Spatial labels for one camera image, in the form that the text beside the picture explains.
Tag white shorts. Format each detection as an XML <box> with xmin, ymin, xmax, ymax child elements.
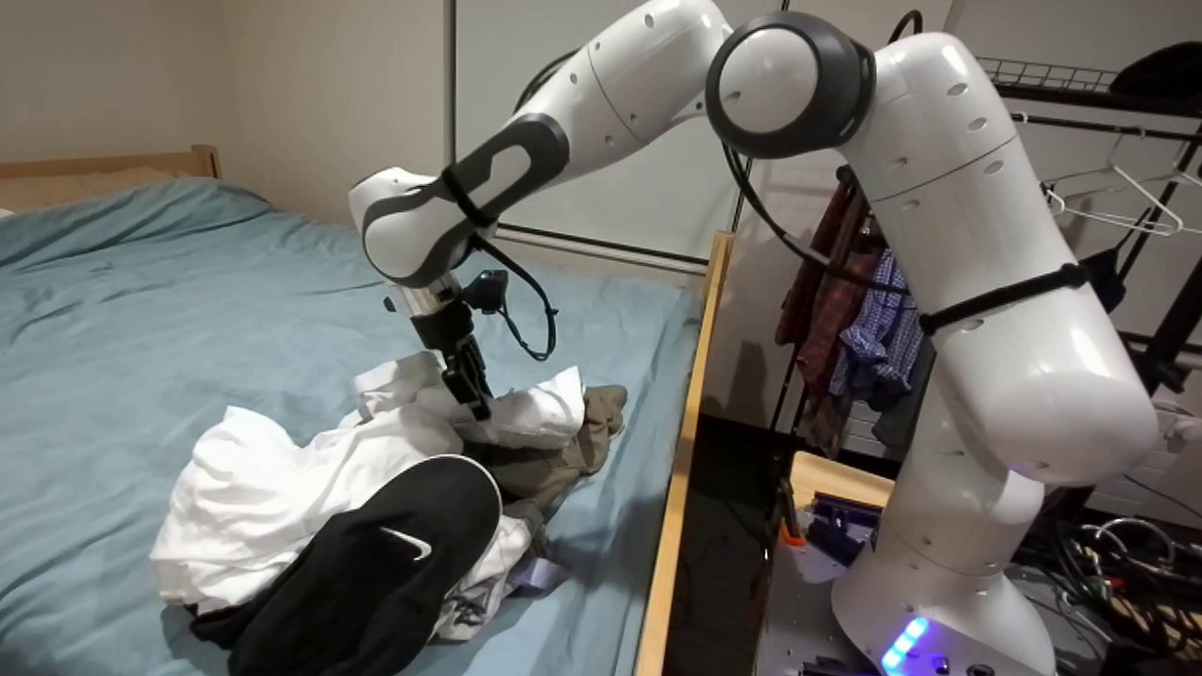
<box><xmin>349</xmin><ymin>355</ymin><xmax>589</xmax><ymax>460</ymax></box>

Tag khaki garment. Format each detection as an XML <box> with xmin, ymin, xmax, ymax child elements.
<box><xmin>466</xmin><ymin>384</ymin><xmax>631</xmax><ymax>520</ymax></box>

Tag blue hanging garment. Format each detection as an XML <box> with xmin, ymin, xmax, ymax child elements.
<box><xmin>825</xmin><ymin>247</ymin><xmax>933</xmax><ymax>412</ymax></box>

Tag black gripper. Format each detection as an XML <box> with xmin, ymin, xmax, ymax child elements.
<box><xmin>407</xmin><ymin>291</ymin><xmax>496</xmax><ymax>425</ymax></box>

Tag red plaid hanging garment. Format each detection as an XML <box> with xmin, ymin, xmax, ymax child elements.
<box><xmin>771</xmin><ymin>175</ymin><xmax>883</xmax><ymax>395</ymax></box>

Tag dark garment with swoosh logo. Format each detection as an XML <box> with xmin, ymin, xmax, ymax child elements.
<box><xmin>183</xmin><ymin>454</ymin><xmax>506</xmax><ymax>676</ymax></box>

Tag black item on rack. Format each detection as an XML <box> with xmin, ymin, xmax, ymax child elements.
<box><xmin>1104</xmin><ymin>37</ymin><xmax>1202</xmax><ymax>106</ymax></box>

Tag wooden bed frame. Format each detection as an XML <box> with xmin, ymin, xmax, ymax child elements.
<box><xmin>0</xmin><ymin>143</ymin><xmax>736</xmax><ymax>676</ymax></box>

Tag small wooden side table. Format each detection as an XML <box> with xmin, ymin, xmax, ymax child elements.
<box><xmin>785</xmin><ymin>449</ymin><xmax>903</xmax><ymax>520</ymax></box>

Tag light blue bed sheet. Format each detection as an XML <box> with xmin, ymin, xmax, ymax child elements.
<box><xmin>0</xmin><ymin>175</ymin><xmax>708</xmax><ymax>676</ymax></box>

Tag tangled floor cables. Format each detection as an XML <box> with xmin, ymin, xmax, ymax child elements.
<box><xmin>1054</xmin><ymin>508</ymin><xmax>1202</xmax><ymax>663</ymax></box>

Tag white t-shirt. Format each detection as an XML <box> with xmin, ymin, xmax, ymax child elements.
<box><xmin>145</xmin><ymin>404</ymin><xmax>536</xmax><ymax>621</ymax></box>

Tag black clothes rack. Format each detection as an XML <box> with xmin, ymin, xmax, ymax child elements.
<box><xmin>974</xmin><ymin>53</ymin><xmax>1202</xmax><ymax>395</ymax></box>

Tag grey white plaid garment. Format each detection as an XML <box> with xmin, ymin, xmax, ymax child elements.
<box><xmin>427</xmin><ymin>516</ymin><xmax>572</xmax><ymax>645</ymax></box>

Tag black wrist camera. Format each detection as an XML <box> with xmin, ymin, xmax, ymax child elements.
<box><xmin>457</xmin><ymin>266</ymin><xmax>510</xmax><ymax>315</ymax></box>

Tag white wire hanger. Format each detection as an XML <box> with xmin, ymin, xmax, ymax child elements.
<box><xmin>1041</xmin><ymin>161</ymin><xmax>1188</xmax><ymax>241</ymax></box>

